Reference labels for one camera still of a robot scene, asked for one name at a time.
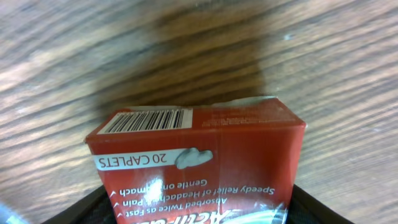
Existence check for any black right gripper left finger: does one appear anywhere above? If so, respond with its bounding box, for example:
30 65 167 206
43 186 117 224

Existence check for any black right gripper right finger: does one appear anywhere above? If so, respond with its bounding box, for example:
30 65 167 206
286 185 354 224

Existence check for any red caplets box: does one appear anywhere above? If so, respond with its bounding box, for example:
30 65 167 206
85 97 307 223

